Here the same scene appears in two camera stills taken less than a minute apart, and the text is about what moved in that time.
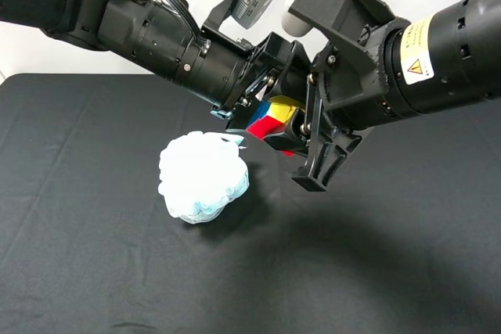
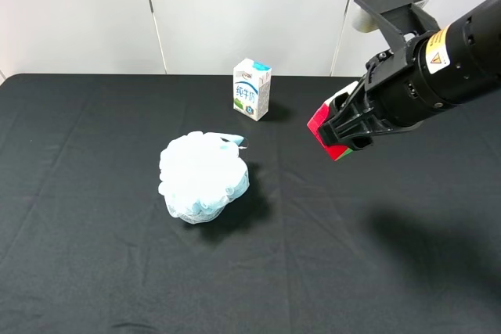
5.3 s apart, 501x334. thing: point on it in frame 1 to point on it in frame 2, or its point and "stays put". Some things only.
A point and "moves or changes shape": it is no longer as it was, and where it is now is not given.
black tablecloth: (405, 238) stays put
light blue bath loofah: (200, 174) stays put
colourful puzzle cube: (270, 116) moves or changes shape
